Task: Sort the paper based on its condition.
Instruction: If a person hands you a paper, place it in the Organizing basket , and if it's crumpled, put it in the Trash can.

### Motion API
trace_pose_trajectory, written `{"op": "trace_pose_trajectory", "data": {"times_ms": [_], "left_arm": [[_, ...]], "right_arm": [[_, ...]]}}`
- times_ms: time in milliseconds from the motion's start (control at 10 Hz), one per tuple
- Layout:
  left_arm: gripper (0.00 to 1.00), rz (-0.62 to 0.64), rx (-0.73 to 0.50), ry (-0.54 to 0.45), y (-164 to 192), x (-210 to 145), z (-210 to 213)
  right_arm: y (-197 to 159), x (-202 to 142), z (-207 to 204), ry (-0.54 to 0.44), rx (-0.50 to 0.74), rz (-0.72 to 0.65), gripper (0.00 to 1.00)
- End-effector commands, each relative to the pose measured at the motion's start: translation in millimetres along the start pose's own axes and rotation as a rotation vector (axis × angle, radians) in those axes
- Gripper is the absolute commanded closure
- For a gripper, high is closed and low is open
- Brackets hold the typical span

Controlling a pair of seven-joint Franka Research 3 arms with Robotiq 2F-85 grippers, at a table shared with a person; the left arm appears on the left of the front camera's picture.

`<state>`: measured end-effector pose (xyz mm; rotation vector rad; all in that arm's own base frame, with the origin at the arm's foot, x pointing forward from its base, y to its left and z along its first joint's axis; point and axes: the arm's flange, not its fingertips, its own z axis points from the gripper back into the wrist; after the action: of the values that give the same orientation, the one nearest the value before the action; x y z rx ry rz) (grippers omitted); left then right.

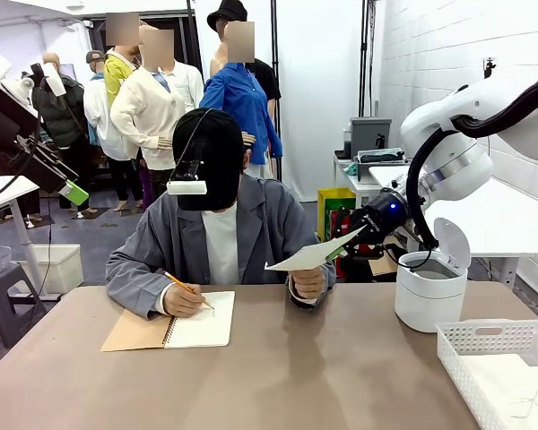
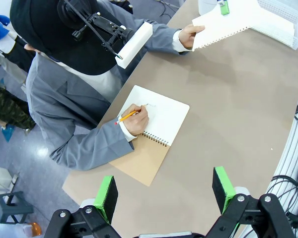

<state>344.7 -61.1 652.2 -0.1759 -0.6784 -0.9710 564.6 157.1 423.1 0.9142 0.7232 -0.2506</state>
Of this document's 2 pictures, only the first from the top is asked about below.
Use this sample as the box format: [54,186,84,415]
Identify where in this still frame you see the mannequin in cream cardigan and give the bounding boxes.
[109,25,195,211]

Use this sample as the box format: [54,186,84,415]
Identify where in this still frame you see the black bucket hat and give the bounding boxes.
[206,0,249,33]

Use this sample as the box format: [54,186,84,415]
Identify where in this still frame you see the black cap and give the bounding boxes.
[171,107,247,213]

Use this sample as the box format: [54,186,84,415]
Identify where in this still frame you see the person's right forearm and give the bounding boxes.
[105,250,183,321]

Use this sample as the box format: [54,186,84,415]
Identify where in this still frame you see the green bag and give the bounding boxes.
[324,196,358,230]

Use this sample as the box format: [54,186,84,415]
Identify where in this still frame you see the mannequin with grey cap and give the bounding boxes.
[82,49,143,212]

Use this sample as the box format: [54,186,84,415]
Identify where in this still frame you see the orange pencil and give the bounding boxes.
[162,270,217,312]

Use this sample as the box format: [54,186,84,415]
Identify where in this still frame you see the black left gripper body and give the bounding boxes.
[0,85,44,159]

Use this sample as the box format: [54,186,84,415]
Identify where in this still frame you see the person in grey jacket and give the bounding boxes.
[105,173,338,320]

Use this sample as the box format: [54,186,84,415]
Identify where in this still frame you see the mannequin in black t-shirt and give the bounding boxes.
[209,26,282,103]

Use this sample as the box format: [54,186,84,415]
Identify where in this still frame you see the spiral notebook with brown cover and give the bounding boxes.
[100,290,237,353]

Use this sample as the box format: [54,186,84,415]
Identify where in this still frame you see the person's left hand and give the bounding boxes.
[287,263,328,300]

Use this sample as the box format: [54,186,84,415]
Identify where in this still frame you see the red and yellow crates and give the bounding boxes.
[317,187,358,245]

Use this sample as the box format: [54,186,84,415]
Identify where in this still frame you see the white paper stack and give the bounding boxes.
[456,353,538,430]

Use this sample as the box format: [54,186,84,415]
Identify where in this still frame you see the white lidded trash bin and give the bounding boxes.
[394,217,473,334]

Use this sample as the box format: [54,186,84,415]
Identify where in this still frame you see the grey plastic stool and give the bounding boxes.
[0,262,47,349]

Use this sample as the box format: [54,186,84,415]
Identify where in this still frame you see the brown cardboard box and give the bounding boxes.
[367,234,407,277]

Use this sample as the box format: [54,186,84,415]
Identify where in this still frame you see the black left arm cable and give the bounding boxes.
[0,111,55,292]

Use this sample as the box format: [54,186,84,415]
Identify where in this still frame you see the long white table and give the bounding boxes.
[368,163,538,290]

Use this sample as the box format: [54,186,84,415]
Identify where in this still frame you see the white standing desk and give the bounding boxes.
[0,174,46,299]

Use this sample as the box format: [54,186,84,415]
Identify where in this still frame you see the head-mounted camera with white box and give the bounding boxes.
[166,108,214,197]

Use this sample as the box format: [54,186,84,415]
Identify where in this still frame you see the white storage tub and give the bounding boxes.
[18,243,85,296]

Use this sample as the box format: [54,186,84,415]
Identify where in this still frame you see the small white side table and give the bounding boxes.
[333,150,386,211]

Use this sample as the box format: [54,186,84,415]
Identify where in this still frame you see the grey box appliance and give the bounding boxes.
[343,116,393,159]

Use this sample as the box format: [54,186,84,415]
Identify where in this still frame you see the mannequin in blue shirt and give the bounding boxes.
[198,20,284,181]

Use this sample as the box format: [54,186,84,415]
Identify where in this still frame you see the mannequin in white shirt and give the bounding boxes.
[160,59,205,118]

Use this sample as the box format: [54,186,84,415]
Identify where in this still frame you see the white perforated plastic basket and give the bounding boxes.
[435,318,538,430]

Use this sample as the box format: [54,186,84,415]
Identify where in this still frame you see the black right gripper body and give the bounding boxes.
[349,189,410,246]

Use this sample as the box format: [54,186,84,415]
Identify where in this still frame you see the black light stand poles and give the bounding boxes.
[360,0,384,120]

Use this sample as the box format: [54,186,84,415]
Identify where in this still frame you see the mannequin in dark puffer jacket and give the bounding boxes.
[30,51,99,220]

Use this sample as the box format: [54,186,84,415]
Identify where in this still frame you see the grey tray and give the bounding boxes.
[355,149,410,184]

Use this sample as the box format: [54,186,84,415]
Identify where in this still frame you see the person's right hand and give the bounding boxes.
[162,281,206,319]

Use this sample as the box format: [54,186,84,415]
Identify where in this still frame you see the white paper sheet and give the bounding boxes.
[264,227,369,272]

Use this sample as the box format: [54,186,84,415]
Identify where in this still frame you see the black tripod pole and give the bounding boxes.
[269,0,283,181]

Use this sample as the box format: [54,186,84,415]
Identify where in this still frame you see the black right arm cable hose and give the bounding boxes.
[404,69,538,253]

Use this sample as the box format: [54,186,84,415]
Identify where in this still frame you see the mannequin in yellow jacket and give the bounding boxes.
[102,12,141,109]

